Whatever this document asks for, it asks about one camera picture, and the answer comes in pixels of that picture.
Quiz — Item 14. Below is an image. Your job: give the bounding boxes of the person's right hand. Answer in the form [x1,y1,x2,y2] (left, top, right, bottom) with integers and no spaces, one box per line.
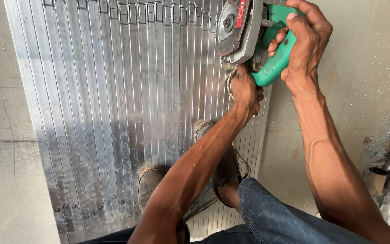
[268,0,333,99]

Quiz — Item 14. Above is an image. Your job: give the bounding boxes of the green circular saw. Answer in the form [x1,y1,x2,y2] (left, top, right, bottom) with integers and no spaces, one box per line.
[216,0,305,87]

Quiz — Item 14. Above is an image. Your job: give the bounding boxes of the person's blue jeans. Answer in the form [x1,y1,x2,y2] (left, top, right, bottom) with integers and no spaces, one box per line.
[77,178,375,244]

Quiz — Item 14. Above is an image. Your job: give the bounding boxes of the row of aluminium profiles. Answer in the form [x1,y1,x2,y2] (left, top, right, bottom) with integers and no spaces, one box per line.
[4,0,285,244]

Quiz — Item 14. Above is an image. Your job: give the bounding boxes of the person's left hand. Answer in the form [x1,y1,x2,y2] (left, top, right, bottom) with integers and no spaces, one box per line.
[230,63,265,118]

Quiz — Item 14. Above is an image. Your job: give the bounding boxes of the braided tan cord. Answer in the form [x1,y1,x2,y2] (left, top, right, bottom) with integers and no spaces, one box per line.
[183,70,252,221]

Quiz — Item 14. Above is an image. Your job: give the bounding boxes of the worn brown right shoe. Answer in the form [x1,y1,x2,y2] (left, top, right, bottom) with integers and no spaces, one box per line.
[195,121,243,208]

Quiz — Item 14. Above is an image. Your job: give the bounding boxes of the worn brown shoe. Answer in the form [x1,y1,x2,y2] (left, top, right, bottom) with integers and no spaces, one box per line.
[195,121,243,208]
[137,166,168,215]

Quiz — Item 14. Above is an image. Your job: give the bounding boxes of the pile of metal shavings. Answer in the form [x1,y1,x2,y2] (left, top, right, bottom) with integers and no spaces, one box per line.
[361,80,390,165]

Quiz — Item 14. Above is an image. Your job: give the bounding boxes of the worn brown left shoe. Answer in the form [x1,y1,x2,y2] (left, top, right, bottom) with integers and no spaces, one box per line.
[137,166,168,215]

